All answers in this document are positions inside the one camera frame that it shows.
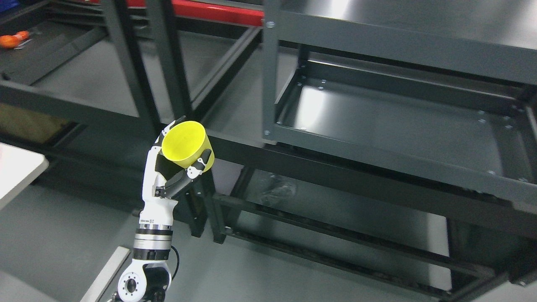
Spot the dark grey metal shelf rack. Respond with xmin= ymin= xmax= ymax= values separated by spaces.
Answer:
xmin=203 ymin=0 xmax=536 ymax=302

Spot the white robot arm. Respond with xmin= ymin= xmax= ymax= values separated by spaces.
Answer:
xmin=110 ymin=224 xmax=178 ymax=302

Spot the orange toy on shelf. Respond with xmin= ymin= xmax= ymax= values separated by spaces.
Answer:
xmin=0 ymin=31 xmax=30 ymax=49

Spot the black metal shelf rack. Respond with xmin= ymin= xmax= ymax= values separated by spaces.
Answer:
xmin=0 ymin=0 xmax=265 ymax=248

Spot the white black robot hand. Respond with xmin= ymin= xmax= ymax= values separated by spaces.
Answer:
xmin=139 ymin=116 xmax=211 ymax=226

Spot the white table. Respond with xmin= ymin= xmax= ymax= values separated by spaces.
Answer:
xmin=0 ymin=143 xmax=49 ymax=210

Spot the red metal beam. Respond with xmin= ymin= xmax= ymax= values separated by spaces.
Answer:
xmin=65 ymin=0 xmax=264 ymax=26

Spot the yellow plastic cup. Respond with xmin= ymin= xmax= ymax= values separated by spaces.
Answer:
xmin=161 ymin=121 xmax=215 ymax=172

